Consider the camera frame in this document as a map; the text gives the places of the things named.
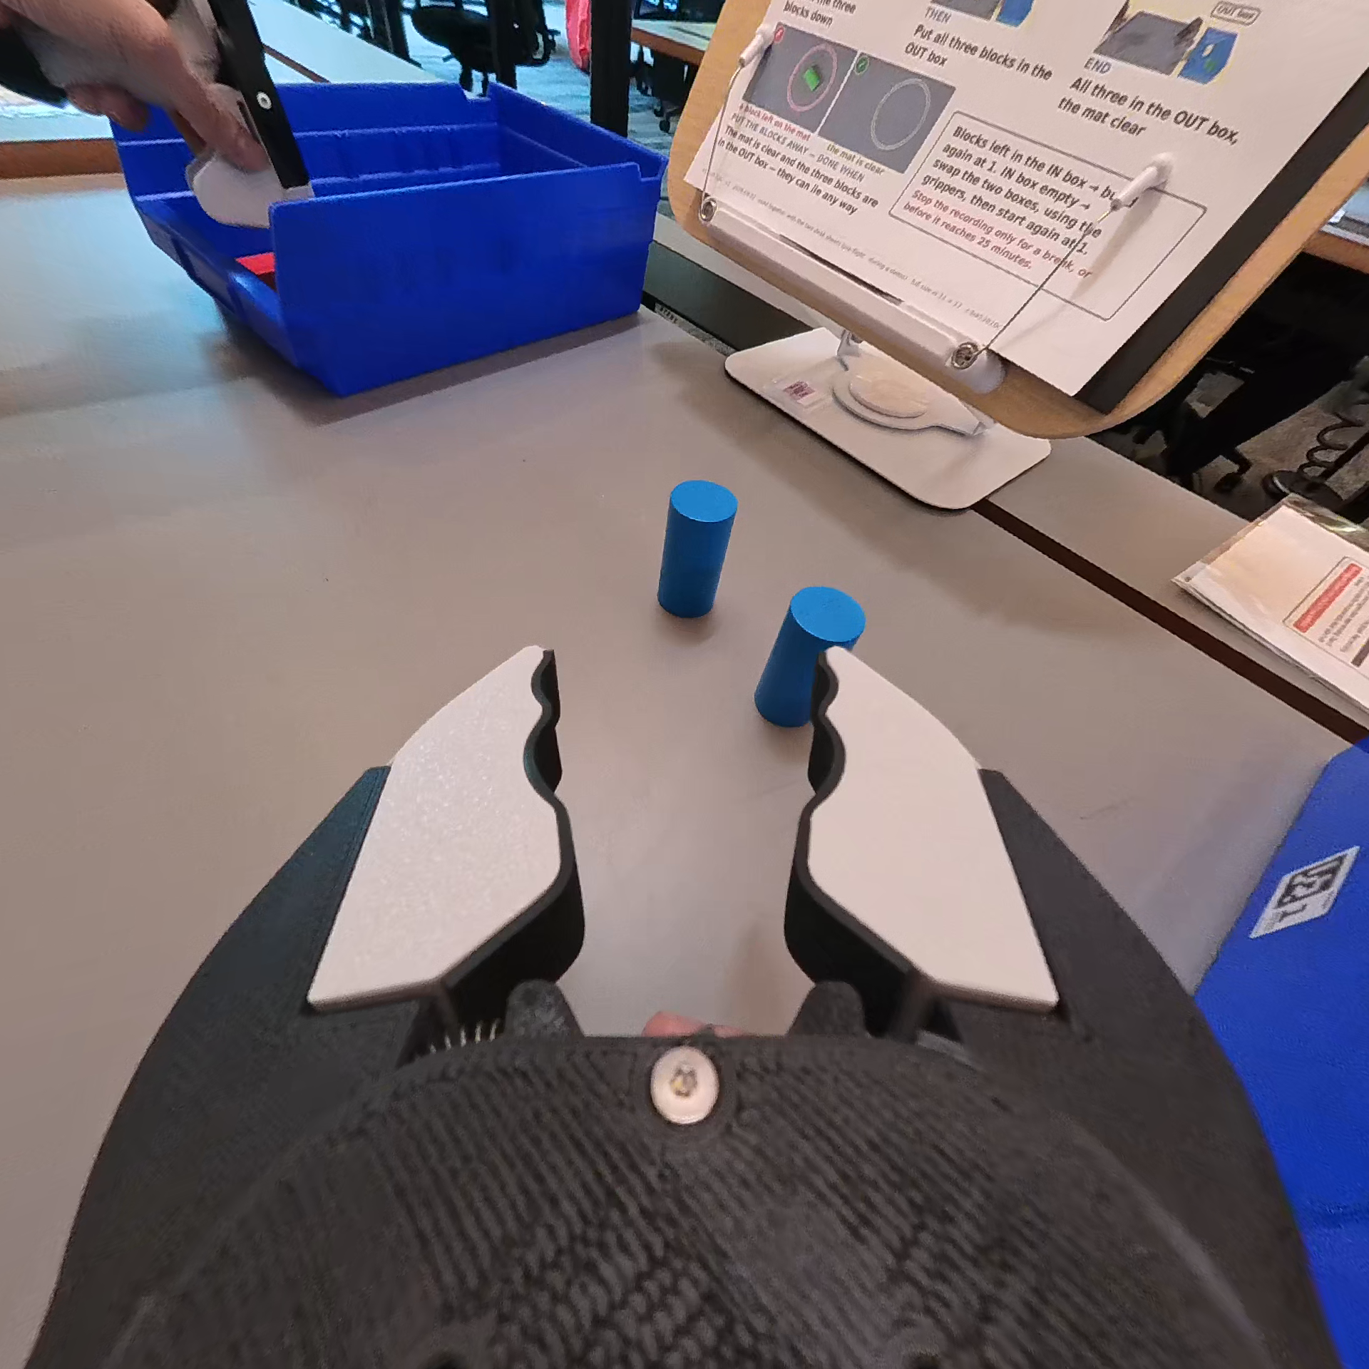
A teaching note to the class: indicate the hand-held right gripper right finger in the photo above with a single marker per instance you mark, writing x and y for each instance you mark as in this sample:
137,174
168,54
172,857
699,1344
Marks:
919,855

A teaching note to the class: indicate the blue cylinder block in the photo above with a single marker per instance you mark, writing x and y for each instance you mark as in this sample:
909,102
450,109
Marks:
694,556
797,652

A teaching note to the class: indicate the printed instruction sheet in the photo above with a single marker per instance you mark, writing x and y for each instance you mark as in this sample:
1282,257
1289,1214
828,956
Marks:
1015,159

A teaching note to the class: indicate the wooden document stand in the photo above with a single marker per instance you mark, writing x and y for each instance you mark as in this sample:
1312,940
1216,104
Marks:
930,454

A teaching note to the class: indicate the person's right hand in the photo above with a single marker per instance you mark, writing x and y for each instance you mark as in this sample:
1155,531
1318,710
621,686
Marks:
684,1027

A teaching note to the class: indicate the paper in clear sleeve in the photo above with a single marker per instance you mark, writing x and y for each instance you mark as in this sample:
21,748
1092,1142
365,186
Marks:
1282,598

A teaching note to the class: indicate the black post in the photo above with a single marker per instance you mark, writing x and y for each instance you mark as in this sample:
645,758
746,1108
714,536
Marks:
609,54

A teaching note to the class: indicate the red flat block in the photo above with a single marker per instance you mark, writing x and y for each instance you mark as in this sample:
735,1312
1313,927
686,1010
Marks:
259,269

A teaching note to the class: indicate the blue plastic bin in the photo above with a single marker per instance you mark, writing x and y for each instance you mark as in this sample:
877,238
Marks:
448,277
1304,1069

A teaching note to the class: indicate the black office chair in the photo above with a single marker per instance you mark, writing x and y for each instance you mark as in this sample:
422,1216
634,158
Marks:
480,37

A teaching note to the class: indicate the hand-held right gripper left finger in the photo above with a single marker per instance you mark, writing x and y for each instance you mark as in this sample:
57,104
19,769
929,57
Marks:
438,855

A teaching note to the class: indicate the person's left hand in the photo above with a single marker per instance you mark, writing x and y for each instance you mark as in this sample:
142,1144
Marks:
117,54

